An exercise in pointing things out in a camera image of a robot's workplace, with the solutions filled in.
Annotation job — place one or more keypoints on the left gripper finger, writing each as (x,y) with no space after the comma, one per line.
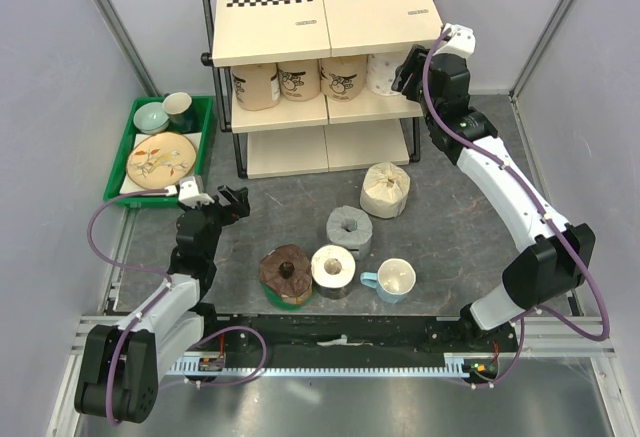
(231,195)
(242,205)

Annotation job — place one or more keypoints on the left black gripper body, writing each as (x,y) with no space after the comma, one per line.
(217,216)

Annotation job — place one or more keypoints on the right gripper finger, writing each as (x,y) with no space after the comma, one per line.
(407,83)
(415,60)

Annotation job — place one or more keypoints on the white paper roll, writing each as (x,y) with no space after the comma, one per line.
(333,268)
(381,71)

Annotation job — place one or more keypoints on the tan roll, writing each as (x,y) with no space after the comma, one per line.
(256,86)
(343,78)
(299,80)

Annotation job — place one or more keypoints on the dark brown roll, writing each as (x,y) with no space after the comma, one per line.
(285,276)

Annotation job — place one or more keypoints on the grey paper roll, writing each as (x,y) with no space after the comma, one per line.
(352,229)

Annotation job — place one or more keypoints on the white paper roll front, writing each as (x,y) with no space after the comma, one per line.
(333,268)

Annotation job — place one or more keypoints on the cream roll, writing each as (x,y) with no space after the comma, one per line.
(385,190)

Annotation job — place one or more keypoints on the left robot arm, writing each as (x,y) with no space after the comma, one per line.
(123,363)

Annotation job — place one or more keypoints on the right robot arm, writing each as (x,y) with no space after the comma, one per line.
(553,254)

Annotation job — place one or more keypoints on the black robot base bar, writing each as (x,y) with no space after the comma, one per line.
(342,342)

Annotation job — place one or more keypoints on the round painted bird plate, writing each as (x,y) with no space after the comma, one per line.
(160,161)

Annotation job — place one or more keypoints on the green plastic tray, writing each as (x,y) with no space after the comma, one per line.
(202,139)

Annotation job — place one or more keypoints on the dark green white cup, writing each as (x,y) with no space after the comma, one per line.
(179,108)

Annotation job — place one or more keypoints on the pale celadon bowl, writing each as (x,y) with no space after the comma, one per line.
(151,118)

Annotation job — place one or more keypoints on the light blue white mug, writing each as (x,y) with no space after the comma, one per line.
(393,281)

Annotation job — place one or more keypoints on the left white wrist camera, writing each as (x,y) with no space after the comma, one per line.
(191,192)

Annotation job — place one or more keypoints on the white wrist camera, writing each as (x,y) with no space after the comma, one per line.
(191,192)
(459,41)

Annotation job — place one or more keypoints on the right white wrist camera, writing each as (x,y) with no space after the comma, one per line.
(459,41)

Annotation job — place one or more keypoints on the black frame beige shelf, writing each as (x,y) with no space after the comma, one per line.
(222,76)

